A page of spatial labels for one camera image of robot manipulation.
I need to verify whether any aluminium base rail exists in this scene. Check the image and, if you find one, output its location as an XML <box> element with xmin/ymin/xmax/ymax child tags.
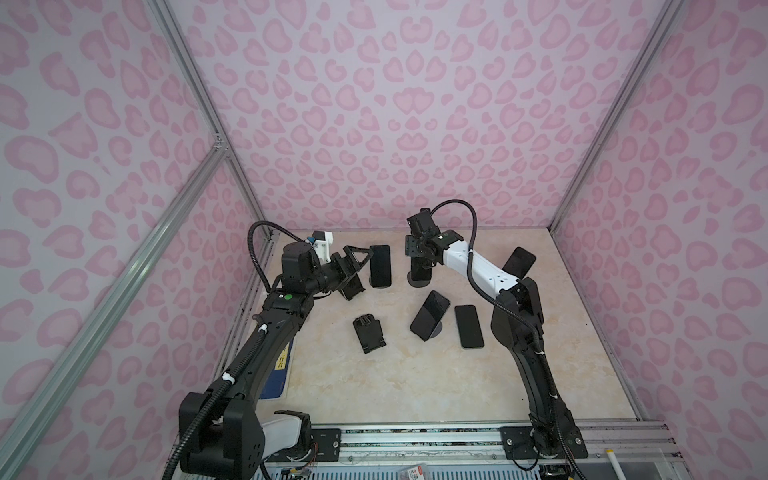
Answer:
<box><xmin>161</xmin><ymin>419</ymin><xmax>691</xmax><ymax>480</ymax></box>

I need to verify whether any white marker pen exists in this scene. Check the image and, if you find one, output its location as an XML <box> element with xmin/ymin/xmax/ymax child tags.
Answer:
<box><xmin>606</xmin><ymin>449</ymin><xmax>627</xmax><ymax>480</ymax></box>

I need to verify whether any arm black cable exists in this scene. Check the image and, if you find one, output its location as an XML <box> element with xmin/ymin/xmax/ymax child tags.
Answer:
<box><xmin>428</xmin><ymin>199</ymin><xmax>586</xmax><ymax>480</ymax></box>
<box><xmin>247</xmin><ymin>220</ymin><xmax>304</xmax><ymax>292</ymax></box>

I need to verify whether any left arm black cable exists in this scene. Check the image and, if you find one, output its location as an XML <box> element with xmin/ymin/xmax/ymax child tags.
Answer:
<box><xmin>247</xmin><ymin>220</ymin><xmax>304</xmax><ymax>292</ymax></box>

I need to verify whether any purple phone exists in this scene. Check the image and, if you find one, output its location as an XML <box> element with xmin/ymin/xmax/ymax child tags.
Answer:
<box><xmin>454</xmin><ymin>305</ymin><xmax>485</xmax><ymax>349</ymax></box>

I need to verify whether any silver-edged phone on round stand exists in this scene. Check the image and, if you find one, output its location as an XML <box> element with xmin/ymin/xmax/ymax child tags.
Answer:
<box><xmin>410</xmin><ymin>257</ymin><xmax>432</xmax><ymax>275</ymax></box>

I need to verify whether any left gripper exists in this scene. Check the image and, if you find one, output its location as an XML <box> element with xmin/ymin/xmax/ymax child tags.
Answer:
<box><xmin>303</xmin><ymin>246</ymin><xmax>371</xmax><ymax>297</ymax></box>

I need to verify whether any silver phone on folding stand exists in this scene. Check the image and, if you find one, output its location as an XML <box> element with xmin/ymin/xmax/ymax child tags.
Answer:
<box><xmin>369</xmin><ymin>245</ymin><xmax>392</xmax><ymax>289</ymax></box>

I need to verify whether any black round phone stand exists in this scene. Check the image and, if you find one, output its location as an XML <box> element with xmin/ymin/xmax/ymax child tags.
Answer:
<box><xmin>407</xmin><ymin>271</ymin><xmax>432</xmax><ymax>288</ymax></box>

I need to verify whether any teal-edged phone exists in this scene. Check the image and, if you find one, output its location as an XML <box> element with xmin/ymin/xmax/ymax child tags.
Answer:
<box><xmin>410</xmin><ymin>291</ymin><xmax>450</xmax><ymax>341</ymax></box>

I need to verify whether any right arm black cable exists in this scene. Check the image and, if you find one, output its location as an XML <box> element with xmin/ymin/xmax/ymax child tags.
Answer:
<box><xmin>428</xmin><ymin>199</ymin><xmax>586</xmax><ymax>480</ymax></box>

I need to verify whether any black folding stand, front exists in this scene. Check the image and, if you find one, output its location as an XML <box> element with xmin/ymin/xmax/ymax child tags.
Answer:
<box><xmin>353</xmin><ymin>314</ymin><xmax>386</xmax><ymax>354</ymax></box>

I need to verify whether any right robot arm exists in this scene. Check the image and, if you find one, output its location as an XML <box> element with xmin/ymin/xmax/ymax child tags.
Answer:
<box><xmin>405</xmin><ymin>199</ymin><xmax>588</xmax><ymax>465</ymax></box>

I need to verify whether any small phone on round stand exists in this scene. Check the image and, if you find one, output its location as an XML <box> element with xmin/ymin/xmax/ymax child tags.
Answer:
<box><xmin>502</xmin><ymin>246</ymin><xmax>537</xmax><ymax>279</ymax></box>

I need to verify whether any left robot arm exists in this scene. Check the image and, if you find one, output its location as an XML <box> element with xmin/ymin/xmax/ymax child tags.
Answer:
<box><xmin>162</xmin><ymin>241</ymin><xmax>372</xmax><ymax>479</ymax></box>

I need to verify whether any blue pad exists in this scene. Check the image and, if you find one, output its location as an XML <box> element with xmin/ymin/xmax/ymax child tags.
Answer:
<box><xmin>260</xmin><ymin>341</ymin><xmax>294</xmax><ymax>400</ymax></box>

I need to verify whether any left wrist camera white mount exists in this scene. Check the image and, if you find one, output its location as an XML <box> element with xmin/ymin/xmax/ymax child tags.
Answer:
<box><xmin>307</xmin><ymin>231</ymin><xmax>334</xmax><ymax>265</ymax></box>

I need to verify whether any black round stand, front middle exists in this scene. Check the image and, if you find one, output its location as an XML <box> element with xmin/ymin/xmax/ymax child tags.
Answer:
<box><xmin>429</xmin><ymin>322</ymin><xmax>443</xmax><ymax>339</ymax></box>

